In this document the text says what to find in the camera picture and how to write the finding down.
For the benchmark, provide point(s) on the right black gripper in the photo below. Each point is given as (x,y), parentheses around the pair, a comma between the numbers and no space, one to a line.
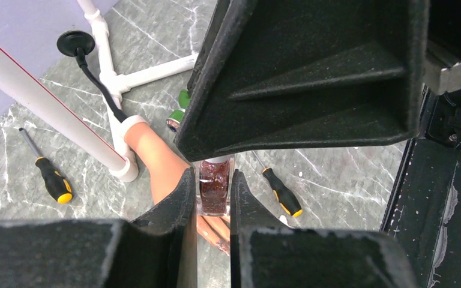
(442,73)

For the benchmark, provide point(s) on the nail polish bottle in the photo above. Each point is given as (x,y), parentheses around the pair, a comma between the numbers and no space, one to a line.
(214,185)

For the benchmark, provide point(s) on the mannequin practice hand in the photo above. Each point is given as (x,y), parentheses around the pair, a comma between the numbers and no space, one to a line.
(166,168)

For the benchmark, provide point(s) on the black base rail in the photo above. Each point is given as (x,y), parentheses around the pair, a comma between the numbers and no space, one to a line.
(424,212)

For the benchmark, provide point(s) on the black yellow screwdriver far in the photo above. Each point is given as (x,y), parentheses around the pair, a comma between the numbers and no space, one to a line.
(56,184)

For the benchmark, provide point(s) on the black yellow screwdriver near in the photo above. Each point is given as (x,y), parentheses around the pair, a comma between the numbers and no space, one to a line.
(285,196)

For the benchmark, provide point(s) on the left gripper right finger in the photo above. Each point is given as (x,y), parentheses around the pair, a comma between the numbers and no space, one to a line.
(264,252)

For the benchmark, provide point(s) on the green hose nozzle fitting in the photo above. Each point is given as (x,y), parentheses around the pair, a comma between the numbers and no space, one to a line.
(175,118)

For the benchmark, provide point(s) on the black yellow screwdriver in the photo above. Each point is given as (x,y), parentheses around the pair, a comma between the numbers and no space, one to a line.
(285,196)
(56,184)

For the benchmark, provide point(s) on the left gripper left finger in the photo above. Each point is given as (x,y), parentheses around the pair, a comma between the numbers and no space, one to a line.
(158,249)

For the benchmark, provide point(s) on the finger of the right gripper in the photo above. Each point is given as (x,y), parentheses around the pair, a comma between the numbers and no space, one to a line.
(211,33)
(308,74)

